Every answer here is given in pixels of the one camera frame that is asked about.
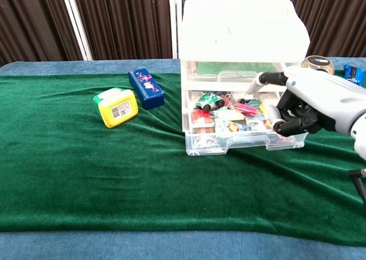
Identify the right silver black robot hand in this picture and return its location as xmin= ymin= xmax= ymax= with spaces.
xmin=247 ymin=65 xmax=366 ymax=138

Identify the clear plastic drawer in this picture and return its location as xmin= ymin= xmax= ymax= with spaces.
xmin=182 ymin=90 xmax=309 ymax=157
xmin=187 ymin=61 xmax=300 ymax=83

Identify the clear plastic drawer organizer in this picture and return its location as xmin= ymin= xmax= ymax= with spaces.
xmin=177 ymin=0 xmax=311 ymax=135

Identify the blue pencil box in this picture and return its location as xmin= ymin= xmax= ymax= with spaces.
xmin=128 ymin=67 xmax=166 ymax=110

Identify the green yellow wipes box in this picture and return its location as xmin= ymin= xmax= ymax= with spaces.
xmin=93 ymin=87 xmax=140 ymax=129

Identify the round jar with black lid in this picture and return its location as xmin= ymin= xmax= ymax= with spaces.
xmin=300 ymin=55 xmax=335 ymax=75

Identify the blue snack packet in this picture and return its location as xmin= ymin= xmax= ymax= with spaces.
xmin=343 ymin=64 xmax=366 ymax=88

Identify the pink red packet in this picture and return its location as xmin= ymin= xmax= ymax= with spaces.
xmin=233 ymin=99 xmax=260 ymax=117

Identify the colourful cartoon packet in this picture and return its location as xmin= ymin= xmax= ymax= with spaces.
xmin=216 ymin=119 xmax=250 ymax=135

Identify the yellow white snack packet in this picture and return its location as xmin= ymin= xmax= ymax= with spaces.
xmin=214 ymin=108 xmax=246 ymax=122

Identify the green toy car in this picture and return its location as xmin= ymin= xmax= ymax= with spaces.
xmin=196 ymin=93 xmax=226 ymax=112

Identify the red snack packet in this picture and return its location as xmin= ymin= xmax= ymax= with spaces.
xmin=190 ymin=110 xmax=216 ymax=135

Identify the green velvet cloth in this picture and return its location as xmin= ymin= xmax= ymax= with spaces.
xmin=0 ymin=70 xmax=366 ymax=248

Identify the blue table cover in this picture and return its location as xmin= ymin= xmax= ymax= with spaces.
xmin=0 ymin=57 xmax=366 ymax=260

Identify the black cable with angled plug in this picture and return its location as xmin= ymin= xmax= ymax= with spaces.
xmin=347 ymin=168 xmax=366 ymax=206

